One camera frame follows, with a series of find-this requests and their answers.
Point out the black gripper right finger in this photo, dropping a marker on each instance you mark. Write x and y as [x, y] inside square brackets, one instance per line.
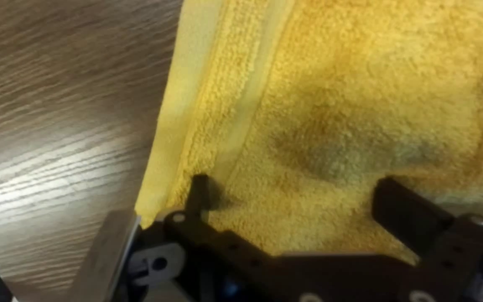
[446, 244]

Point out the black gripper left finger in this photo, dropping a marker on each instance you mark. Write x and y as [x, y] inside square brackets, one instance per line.
[188, 227]

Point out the yellow terry towel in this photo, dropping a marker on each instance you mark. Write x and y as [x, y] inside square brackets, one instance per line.
[297, 108]

